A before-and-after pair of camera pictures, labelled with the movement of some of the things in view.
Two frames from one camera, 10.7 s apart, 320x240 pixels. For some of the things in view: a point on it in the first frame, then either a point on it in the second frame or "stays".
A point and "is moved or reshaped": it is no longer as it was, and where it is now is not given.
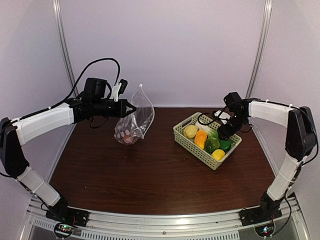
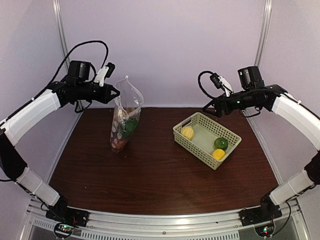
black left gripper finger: x=126 y=103 → x=109 y=87
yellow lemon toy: x=218 y=154 stays
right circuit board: x=265 y=230 stays
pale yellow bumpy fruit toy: x=190 y=131 is moved or reshaped
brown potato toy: x=128 y=139 → x=120 y=144
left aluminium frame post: x=65 y=46 stays
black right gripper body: x=237 y=123 → x=247 y=101
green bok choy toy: x=209 y=132 → x=130 y=124
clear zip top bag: x=130 y=130 is moved or reshaped
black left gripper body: x=100 y=109 → x=84 y=93
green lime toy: x=211 y=144 → x=221 y=143
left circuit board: x=63 y=230 stays
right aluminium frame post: x=261 y=47 stays
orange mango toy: x=200 y=138 is moved or reshaped
